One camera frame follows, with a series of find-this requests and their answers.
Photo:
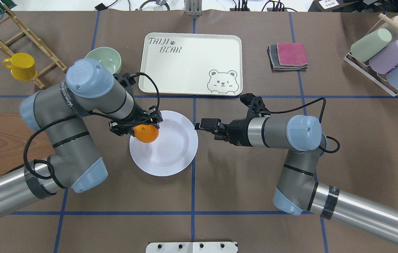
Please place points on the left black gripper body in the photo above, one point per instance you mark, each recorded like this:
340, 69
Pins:
138, 115

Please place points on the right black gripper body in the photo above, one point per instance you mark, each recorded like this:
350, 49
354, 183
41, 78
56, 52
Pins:
238, 129

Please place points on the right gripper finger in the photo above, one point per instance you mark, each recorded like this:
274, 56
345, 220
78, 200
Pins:
209, 124

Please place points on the orange fruit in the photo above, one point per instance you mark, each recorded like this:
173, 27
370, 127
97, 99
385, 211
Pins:
146, 133

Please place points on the white round plate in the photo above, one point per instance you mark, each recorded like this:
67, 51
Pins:
172, 151

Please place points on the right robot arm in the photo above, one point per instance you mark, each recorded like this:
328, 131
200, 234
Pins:
297, 189

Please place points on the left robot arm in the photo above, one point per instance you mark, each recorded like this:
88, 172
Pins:
61, 152

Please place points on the cream bear tray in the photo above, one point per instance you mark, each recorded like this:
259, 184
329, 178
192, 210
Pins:
192, 64

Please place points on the wooden tray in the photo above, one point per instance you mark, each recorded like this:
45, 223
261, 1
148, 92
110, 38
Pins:
14, 133

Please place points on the green bowl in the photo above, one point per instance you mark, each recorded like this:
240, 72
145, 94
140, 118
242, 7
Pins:
108, 57

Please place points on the folded pink grey cloths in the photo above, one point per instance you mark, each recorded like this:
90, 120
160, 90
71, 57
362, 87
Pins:
287, 56

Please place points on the yellow mug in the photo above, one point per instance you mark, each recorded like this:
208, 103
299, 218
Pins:
22, 66

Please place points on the green cup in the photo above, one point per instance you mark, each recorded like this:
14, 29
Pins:
368, 46

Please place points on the wooden mug rack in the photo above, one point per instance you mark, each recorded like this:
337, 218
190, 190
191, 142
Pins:
27, 32

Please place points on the purple cup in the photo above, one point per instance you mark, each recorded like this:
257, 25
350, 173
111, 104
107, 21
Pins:
386, 59

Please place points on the dark green mug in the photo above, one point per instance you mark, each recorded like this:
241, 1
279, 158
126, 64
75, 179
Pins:
9, 3

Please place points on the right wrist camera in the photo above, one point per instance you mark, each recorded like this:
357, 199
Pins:
255, 104

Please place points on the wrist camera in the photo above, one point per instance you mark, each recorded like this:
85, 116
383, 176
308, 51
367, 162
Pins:
127, 80
255, 104

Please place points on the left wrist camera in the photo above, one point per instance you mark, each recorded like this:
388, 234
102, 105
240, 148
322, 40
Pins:
127, 80

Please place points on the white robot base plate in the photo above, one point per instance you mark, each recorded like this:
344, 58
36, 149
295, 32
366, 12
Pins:
193, 247

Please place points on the white wire cup rack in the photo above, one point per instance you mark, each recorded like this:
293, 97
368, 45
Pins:
363, 67

